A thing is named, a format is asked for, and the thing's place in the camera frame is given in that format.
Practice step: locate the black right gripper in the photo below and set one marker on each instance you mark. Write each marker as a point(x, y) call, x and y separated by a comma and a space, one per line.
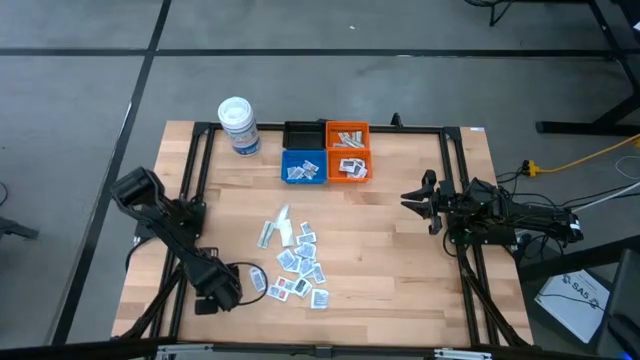
point(446, 200)

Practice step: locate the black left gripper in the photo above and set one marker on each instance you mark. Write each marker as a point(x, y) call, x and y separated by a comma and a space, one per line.
point(217, 282)

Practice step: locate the white packet with black square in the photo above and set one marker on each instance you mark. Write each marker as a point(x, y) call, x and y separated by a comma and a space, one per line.
point(346, 165)
point(359, 164)

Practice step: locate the green striped bandage strip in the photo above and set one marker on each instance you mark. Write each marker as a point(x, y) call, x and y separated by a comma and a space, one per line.
point(357, 136)
point(341, 145)
point(351, 142)
point(343, 136)
point(266, 234)

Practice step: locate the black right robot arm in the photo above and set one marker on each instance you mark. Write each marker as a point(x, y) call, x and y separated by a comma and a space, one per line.
point(525, 220)

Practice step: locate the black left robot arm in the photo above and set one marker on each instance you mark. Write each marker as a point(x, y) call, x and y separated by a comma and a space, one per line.
point(165, 220)

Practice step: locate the orange plastic basket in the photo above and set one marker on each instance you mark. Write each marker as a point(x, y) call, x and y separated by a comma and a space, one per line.
point(331, 127)
point(332, 172)

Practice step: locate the blue plastic basket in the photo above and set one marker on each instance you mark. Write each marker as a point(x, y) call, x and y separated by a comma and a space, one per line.
point(322, 175)

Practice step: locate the long white gauze packet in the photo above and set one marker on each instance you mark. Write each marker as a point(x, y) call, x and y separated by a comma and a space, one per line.
point(283, 214)
point(286, 233)

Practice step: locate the crumpled white text packet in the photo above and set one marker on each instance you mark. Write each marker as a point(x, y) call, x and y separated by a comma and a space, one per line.
point(320, 298)

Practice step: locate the black plastic basket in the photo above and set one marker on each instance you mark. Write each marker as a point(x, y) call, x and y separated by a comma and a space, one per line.
point(303, 136)

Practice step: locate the black floor beam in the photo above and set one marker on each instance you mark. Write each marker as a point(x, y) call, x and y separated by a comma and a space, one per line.
point(575, 260)

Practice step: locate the white printed paper sheet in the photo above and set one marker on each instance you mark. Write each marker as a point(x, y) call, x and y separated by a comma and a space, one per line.
point(572, 305)

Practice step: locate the white wipes canister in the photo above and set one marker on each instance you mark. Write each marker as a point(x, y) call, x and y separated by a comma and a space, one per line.
point(240, 127)

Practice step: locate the black chair base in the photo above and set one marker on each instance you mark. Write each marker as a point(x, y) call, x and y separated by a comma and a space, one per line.
point(495, 12)

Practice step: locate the black stand foot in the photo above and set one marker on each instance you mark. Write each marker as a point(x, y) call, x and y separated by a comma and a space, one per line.
point(17, 230)

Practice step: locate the black camera mount crossbar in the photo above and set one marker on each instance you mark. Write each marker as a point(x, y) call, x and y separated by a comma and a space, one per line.
point(100, 348)

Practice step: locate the black desk leg frame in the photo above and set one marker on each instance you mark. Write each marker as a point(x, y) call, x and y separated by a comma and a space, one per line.
point(590, 127)

